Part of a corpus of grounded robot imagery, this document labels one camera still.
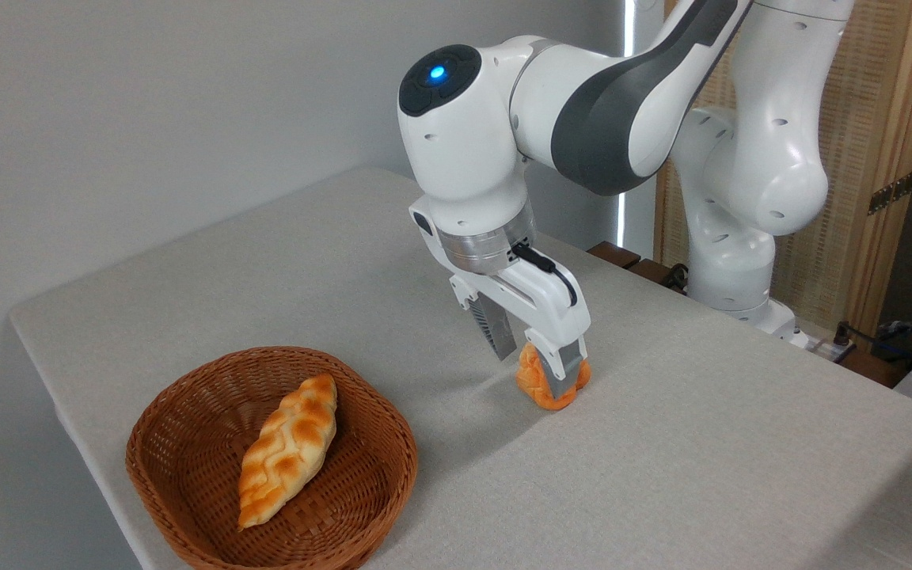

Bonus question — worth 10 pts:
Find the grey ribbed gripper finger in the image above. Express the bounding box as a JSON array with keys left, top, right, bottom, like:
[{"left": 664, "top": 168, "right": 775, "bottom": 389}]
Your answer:
[
  {"left": 524, "top": 332, "right": 589, "bottom": 401},
  {"left": 452, "top": 285, "right": 519, "bottom": 363}
]

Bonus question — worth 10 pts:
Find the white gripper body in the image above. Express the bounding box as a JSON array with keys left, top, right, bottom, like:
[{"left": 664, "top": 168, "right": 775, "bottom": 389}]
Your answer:
[{"left": 449, "top": 260, "right": 592, "bottom": 350}]

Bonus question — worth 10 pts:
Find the round orange bread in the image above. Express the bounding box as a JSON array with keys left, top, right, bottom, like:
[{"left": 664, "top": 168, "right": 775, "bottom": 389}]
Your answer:
[{"left": 515, "top": 342, "right": 594, "bottom": 412}]

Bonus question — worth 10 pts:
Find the long braided bread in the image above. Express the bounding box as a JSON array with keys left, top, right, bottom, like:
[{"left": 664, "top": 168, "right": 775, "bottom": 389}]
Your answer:
[{"left": 237, "top": 373, "right": 339, "bottom": 531}]

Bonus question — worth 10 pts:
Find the brown wicker basket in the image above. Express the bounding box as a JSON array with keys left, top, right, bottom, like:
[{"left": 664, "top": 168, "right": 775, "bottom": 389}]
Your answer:
[{"left": 125, "top": 346, "right": 419, "bottom": 570}]

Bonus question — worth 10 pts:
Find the dark brown wooden block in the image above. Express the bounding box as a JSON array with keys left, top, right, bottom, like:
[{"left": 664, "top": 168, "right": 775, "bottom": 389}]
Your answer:
[
  {"left": 587, "top": 241, "right": 644, "bottom": 271},
  {"left": 629, "top": 258, "right": 688, "bottom": 295}
]

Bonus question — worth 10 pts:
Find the grey tablecloth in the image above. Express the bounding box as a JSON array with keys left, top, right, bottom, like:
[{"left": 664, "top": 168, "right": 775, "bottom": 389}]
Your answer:
[{"left": 9, "top": 165, "right": 912, "bottom": 570}]

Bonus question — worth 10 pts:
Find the white power strip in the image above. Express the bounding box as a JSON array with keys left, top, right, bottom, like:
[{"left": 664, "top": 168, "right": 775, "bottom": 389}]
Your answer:
[{"left": 806, "top": 336, "right": 857, "bottom": 364}]

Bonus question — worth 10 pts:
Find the metal screen hinge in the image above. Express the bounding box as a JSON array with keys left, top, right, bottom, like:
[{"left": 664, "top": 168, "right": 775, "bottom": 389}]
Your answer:
[{"left": 867, "top": 169, "right": 912, "bottom": 217}]

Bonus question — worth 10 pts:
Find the bamboo and wood screen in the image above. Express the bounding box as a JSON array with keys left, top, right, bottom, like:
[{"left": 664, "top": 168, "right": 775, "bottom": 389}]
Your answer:
[{"left": 653, "top": 0, "right": 912, "bottom": 339}]

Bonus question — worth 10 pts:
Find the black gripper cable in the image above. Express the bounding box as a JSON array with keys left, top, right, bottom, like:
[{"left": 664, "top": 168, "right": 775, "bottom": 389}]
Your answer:
[{"left": 511, "top": 243, "right": 580, "bottom": 309}]

